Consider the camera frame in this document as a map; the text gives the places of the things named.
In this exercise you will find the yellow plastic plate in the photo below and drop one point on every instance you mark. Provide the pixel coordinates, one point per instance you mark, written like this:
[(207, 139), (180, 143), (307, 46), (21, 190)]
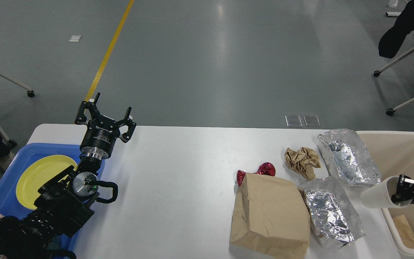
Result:
[(38, 174)]

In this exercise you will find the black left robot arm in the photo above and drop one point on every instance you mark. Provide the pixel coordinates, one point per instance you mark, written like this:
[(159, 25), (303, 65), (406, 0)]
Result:
[(64, 203)]

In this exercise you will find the brown paper bag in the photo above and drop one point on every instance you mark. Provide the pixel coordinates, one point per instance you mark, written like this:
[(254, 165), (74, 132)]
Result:
[(270, 217)]

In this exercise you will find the beige plastic bin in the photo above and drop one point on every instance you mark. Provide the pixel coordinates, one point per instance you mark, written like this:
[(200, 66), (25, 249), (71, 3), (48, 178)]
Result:
[(393, 154)]

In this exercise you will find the crumpled aluminium foil sheet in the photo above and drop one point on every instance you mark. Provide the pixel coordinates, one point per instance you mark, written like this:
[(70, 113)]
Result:
[(334, 220)]

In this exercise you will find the clear plastic bag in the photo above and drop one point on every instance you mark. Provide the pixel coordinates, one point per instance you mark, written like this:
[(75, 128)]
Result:
[(347, 158)]

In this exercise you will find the white paper cup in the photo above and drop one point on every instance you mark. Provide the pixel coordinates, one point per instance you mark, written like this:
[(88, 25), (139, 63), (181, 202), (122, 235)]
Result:
[(380, 195)]

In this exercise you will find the metal floor plate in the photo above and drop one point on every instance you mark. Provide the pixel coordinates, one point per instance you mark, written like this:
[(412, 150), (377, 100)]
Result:
[(300, 121)]

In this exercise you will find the brown paper in bin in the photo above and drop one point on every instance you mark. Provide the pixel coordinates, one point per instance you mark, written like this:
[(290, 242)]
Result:
[(404, 230)]

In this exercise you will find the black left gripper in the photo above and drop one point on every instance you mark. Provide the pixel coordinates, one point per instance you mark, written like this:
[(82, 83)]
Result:
[(99, 138)]

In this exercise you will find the red foil wrapper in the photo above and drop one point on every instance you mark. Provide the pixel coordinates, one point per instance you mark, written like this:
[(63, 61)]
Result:
[(264, 169)]

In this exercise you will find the brown paper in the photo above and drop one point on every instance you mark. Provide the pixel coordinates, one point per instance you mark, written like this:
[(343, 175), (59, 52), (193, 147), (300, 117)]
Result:
[(302, 161), (404, 230)]

